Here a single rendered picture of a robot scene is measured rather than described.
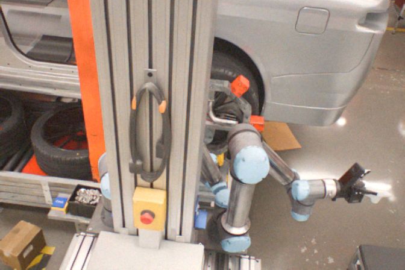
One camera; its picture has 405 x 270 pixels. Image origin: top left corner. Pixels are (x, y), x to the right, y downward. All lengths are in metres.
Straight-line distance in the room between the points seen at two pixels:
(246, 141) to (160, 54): 0.55
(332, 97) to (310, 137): 1.29
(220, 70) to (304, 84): 0.55
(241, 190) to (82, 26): 1.01
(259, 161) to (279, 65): 1.20
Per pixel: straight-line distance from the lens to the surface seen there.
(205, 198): 2.86
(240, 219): 1.50
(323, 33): 2.32
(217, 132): 2.62
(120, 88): 0.92
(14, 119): 3.08
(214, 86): 2.20
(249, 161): 1.25
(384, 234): 3.24
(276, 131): 3.75
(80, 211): 2.35
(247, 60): 2.72
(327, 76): 2.46
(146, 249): 1.28
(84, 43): 1.87
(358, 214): 3.27
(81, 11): 1.80
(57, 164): 2.73
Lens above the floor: 2.29
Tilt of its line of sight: 37 degrees down
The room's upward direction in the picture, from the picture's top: 5 degrees clockwise
